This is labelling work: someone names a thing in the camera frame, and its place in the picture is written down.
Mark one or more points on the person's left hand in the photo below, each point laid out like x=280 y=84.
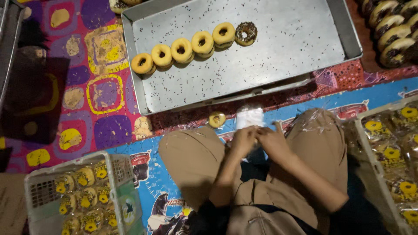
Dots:
x=243 y=142

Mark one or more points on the person's right hand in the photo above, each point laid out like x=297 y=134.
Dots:
x=274 y=145

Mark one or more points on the person's right fingers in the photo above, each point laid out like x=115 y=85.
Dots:
x=265 y=133

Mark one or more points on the person's left fingers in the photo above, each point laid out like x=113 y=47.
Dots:
x=250 y=132

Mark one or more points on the clear plastic bag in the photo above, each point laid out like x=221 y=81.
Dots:
x=249 y=116

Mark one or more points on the small yellow donut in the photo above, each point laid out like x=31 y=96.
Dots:
x=212 y=121

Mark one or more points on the metal tray underneath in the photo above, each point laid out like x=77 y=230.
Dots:
x=261 y=90

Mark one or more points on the pile of clear plastic bags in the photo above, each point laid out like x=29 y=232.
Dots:
x=308 y=119

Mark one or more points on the person's tan trousers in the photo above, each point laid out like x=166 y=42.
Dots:
x=192 y=160

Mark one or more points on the large metal baking tray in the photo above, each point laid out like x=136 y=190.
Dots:
x=287 y=42

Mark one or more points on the chocolate sprinkled donut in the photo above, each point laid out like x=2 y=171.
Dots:
x=239 y=36

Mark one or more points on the plain yellow donut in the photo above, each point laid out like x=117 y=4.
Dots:
x=176 y=52
x=135 y=65
x=156 y=57
x=217 y=36
x=196 y=44

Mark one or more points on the white plastic crate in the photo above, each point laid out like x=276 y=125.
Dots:
x=369 y=150

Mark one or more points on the blue cartoon mat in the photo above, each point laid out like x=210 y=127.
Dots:
x=156 y=182

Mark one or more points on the person's black shirt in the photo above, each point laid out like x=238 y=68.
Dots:
x=359 y=218

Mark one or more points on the brown board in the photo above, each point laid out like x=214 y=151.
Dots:
x=369 y=55

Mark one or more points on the heap of bagged donuts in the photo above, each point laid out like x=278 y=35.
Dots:
x=395 y=156

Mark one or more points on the pink purple patterned mat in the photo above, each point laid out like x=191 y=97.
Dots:
x=98 y=98

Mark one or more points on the group of chocolate topped donuts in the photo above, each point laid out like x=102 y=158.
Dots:
x=393 y=32

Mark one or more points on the pile of bagged donuts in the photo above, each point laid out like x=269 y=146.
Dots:
x=86 y=199

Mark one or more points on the chocolate topped donut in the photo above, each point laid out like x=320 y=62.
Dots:
x=117 y=5

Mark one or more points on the grey plastic crate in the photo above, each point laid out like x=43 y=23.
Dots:
x=39 y=192

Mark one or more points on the grey tray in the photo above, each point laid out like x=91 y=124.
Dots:
x=8 y=49

